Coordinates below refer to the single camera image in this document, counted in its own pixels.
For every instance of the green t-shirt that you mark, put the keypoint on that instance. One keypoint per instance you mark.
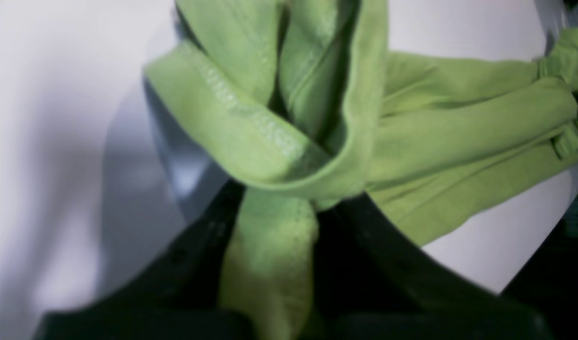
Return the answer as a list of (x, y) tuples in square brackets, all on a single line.
[(301, 101)]

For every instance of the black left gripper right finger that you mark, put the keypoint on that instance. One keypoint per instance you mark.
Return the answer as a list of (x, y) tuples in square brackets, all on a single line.
[(372, 283)]

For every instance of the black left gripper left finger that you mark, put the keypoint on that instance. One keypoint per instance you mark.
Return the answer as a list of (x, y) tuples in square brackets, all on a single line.
[(174, 298)]

